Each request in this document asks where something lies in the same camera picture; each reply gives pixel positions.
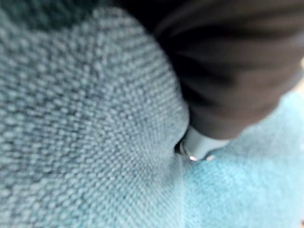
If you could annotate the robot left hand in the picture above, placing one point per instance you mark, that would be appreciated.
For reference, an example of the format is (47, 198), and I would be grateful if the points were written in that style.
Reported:
(225, 71)

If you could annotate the teal woven fabric cushion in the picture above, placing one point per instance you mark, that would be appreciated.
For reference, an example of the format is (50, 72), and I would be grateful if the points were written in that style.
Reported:
(90, 123)

